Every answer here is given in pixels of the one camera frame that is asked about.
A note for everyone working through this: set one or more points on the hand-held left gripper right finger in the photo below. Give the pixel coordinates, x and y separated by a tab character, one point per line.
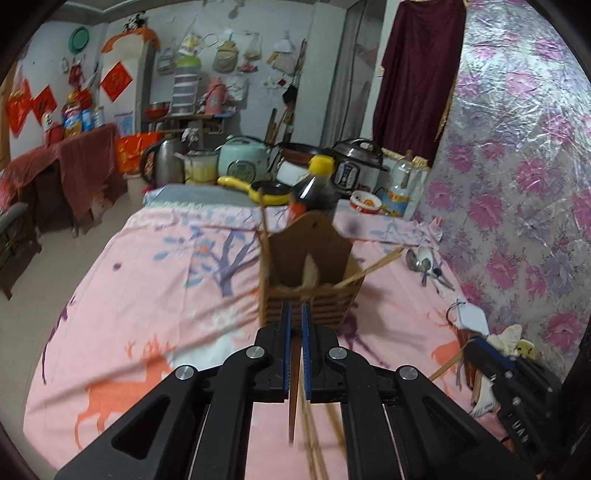
306	332

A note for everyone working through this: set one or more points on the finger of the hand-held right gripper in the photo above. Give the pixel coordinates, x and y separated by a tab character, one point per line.
485	367
496	353

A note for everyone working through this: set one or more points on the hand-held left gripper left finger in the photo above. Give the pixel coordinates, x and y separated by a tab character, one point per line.
287	332

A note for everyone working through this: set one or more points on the wooden chopstick holder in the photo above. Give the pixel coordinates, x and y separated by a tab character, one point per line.
314	244

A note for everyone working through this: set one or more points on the cream knitted cloth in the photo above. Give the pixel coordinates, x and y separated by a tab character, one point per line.
505	337

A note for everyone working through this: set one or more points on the white face mask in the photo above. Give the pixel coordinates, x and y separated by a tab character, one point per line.
471	318

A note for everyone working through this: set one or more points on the white ceramic spoon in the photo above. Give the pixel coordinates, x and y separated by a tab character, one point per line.
425	256

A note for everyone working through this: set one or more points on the pink printed bedsheet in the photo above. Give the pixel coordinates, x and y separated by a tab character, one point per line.
161	286

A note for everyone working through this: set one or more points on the yellow small frying pan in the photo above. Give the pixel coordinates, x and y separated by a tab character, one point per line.
272	196

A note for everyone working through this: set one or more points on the red white bowl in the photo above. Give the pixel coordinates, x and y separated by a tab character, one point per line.
365	202

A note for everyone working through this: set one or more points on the soy sauce bottle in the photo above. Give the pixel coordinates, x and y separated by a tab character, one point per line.
316	189

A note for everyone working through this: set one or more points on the white electric cooker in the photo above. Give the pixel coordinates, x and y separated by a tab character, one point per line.
291	173

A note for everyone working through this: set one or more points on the grey green cloth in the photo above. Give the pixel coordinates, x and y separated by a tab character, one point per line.
198	196

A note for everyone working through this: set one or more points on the clear oil bottle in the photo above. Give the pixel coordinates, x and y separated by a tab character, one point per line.
399	194

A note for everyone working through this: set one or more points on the silver pressure cooker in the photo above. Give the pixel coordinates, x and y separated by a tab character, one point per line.
355	166

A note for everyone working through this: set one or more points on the green rice cooker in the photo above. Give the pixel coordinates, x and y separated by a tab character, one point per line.
242	159

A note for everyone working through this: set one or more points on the dark frying pan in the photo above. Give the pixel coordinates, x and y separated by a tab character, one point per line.
300	152

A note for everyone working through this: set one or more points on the cream pot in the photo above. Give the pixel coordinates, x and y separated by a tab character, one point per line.
201	168

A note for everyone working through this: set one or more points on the steel kettle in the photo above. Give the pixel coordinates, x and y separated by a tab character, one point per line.
164	161

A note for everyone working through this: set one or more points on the wooden side table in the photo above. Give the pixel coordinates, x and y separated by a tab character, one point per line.
194	121

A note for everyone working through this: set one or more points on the orange gift bag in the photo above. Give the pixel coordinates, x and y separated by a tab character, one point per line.
136	152

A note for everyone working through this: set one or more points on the pink thermos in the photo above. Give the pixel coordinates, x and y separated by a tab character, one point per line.
213	97

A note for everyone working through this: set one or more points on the white printed bag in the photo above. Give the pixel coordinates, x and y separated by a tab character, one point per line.
236	88

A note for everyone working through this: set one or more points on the rust red cloth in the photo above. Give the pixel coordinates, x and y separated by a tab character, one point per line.
92	166

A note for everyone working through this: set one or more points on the red basin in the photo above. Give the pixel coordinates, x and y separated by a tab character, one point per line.
157	110

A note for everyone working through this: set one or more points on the green stacked food carrier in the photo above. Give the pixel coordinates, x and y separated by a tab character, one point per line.
186	87

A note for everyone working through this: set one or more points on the hanging plastic bag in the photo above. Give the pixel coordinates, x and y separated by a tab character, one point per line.
283	50
252	48
190	44

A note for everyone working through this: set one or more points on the beige hanging pouch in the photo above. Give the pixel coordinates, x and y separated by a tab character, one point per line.
225	55

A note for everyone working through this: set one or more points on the white can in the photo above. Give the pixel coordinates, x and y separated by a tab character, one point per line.
99	117

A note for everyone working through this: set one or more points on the wooden armchair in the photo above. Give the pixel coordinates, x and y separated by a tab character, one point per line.
18	235

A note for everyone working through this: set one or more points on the blue can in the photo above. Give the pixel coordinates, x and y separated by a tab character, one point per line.
87	119

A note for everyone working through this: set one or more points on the yellow cooking oil jug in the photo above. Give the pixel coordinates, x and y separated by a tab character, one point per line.
76	115

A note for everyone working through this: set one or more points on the red diamond paper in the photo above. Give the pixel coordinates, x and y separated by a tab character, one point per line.
45	104
115	83

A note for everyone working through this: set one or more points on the table with red cover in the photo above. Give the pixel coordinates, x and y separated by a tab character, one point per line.
32	166

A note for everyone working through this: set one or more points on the red tin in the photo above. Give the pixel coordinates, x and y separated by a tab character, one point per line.
53	134

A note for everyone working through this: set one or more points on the orange cloth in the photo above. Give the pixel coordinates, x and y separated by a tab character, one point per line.
134	39

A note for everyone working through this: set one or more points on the panda plush toy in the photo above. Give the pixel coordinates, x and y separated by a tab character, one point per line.
133	22

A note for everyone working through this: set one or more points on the red plastic decoration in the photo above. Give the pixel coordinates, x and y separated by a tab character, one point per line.
18	108

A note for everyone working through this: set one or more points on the green round plate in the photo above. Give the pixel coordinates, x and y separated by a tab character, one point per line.
78	39

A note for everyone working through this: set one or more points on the floral foil wall sheet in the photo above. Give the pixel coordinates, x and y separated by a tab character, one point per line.
517	161

